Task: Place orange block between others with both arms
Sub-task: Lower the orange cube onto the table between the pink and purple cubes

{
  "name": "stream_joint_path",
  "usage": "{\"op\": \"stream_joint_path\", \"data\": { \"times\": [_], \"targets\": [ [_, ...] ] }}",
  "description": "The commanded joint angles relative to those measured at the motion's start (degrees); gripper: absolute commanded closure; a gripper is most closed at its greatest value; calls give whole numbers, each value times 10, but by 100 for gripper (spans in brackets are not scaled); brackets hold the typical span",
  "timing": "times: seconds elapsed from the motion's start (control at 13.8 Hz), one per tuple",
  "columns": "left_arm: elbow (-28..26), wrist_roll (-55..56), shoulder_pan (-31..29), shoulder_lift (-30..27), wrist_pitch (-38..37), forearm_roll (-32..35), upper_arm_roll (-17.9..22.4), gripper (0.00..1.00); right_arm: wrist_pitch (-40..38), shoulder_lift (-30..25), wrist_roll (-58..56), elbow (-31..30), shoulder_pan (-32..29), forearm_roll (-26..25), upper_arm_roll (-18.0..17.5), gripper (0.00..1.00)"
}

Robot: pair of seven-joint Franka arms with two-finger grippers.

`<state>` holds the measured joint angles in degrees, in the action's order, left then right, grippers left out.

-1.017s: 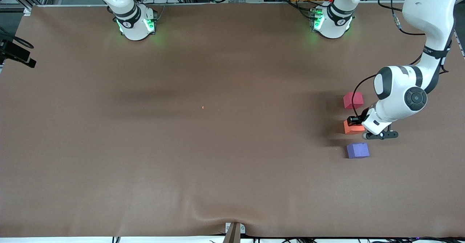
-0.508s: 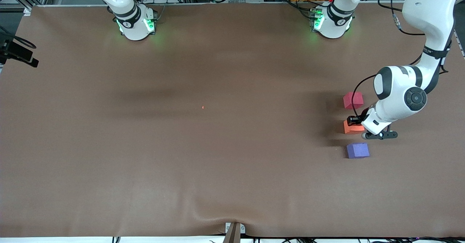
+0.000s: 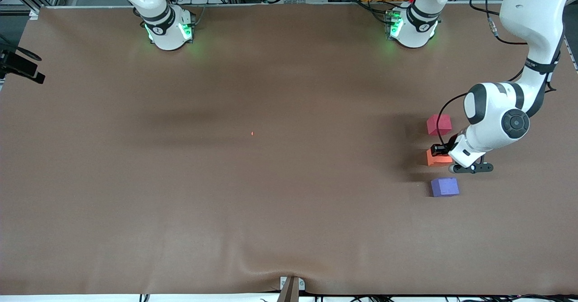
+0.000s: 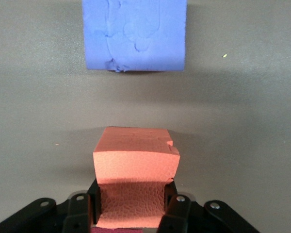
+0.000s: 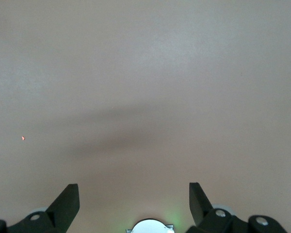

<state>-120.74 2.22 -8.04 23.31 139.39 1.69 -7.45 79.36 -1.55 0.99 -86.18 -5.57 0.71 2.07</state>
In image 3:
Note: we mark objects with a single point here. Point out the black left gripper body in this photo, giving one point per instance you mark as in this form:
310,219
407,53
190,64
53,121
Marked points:
439,149

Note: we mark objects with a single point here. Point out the orange foam block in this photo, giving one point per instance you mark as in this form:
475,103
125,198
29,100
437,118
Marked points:
435,161

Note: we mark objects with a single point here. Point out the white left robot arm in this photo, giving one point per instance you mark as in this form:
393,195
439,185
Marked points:
496,121

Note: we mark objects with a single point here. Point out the red foam block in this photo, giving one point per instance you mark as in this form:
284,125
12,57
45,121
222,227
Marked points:
442,125

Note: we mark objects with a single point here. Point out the purple foam block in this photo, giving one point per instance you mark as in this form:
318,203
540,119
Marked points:
445,187

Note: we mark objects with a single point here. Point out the brown table mat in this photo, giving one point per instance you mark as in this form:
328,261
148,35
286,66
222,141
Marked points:
289,225

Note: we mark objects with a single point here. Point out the metal bracket with brown bar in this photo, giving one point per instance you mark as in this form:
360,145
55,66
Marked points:
291,288

